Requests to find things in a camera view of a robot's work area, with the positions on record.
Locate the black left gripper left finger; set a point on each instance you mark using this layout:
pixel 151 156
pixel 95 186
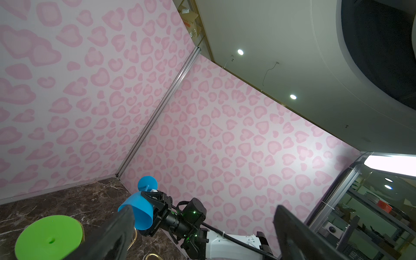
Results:
pixel 111 241

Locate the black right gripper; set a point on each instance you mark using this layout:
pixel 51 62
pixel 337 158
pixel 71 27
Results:
pixel 162 207

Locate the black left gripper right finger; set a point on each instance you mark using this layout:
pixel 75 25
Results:
pixel 298 242

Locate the blue glass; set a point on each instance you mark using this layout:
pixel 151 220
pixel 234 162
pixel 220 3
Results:
pixel 142 208

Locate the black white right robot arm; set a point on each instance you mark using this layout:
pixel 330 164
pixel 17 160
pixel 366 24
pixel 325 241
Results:
pixel 185 224

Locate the green glass at back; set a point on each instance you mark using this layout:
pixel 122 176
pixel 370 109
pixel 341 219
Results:
pixel 49 238

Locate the gold wire glass rack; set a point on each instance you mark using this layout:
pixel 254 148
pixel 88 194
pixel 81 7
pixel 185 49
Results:
pixel 144 248

